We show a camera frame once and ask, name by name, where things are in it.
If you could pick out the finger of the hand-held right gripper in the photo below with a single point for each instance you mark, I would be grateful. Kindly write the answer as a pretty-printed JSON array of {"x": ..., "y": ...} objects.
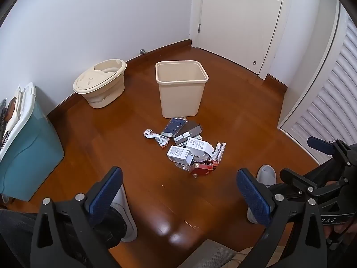
[
  {"x": 295, "y": 177},
  {"x": 320, "y": 144}
]

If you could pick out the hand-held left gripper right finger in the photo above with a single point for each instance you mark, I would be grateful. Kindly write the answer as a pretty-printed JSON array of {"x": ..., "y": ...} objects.
[{"x": 252, "y": 198}]

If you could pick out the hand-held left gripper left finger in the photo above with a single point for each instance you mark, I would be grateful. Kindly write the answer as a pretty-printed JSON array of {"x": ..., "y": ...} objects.
[{"x": 107, "y": 191}]

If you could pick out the beige plastic trash bin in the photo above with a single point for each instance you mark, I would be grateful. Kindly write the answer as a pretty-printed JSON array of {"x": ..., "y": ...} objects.
[{"x": 181, "y": 95}]

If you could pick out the person's right hand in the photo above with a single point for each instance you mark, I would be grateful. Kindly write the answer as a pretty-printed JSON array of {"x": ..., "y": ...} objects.
[{"x": 344, "y": 227}]

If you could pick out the white right slipper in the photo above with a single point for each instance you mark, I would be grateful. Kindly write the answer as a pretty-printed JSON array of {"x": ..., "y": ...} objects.
[{"x": 266, "y": 174}]

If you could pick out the white slipper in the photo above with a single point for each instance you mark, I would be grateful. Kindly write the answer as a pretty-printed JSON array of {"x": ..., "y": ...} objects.
[
  {"x": 127, "y": 220},
  {"x": 266, "y": 174}
]

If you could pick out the white left slipper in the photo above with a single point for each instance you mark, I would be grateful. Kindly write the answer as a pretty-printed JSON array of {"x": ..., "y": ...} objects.
[{"x": 127, "y": 220}]

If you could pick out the white louvered closet door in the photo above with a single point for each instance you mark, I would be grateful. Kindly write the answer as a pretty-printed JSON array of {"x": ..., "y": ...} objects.
[{"x": 334, "y": 103}]

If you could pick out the torn white red wrapper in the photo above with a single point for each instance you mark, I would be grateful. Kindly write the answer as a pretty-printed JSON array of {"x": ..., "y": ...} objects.
[{"x": 219, "y": 150}]

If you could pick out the red box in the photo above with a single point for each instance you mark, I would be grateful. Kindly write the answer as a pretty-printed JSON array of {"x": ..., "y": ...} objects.
[{"x": 202, "y": 169}]

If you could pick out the grey seat cushion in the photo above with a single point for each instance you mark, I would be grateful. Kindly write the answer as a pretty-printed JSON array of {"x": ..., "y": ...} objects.
[{"x": 212, "y": 254}]

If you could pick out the crumpled white wrapper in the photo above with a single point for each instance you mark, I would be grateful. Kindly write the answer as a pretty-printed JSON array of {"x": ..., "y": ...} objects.
[{"x": 156, "y": 138}]

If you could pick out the large white box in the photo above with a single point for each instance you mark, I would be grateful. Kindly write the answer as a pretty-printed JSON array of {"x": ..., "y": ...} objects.
[{"x": 198, "y": 146}]

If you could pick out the white and blue box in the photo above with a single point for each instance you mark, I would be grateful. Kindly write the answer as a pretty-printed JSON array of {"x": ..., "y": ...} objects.
[{"x": 178, "y": 153}]

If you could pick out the teal storage box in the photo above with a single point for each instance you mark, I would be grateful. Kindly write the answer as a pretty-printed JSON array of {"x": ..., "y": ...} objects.
[{"x": 30, "y": 150}]

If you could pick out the small striped white box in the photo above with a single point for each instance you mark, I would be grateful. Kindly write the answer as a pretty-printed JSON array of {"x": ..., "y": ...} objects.
[{"x": 181, "y": 139}]

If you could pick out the dark grey box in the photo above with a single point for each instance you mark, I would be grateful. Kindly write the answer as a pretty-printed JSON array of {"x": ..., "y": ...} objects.
[{"x": 191, "y": 129}]

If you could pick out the navy blue packet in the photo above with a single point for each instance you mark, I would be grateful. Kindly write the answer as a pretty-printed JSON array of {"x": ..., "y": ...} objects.
[{"x": 173, "y": 125}]

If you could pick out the beige lidded bucket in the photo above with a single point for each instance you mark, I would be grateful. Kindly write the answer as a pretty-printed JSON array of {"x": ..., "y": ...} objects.
[{"x": 97, "y": 95}]

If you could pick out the dark grey cloth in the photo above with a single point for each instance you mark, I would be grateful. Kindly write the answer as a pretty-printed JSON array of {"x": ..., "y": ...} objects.
[{"x": 15, "y": 234}]

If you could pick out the stack of papers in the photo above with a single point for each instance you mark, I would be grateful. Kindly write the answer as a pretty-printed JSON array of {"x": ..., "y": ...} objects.
[{"x": 11, "y": 111}]

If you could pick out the metal door stop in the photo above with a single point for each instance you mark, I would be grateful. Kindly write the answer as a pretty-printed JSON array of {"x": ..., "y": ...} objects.
[{"x": 143, "y": 51}]

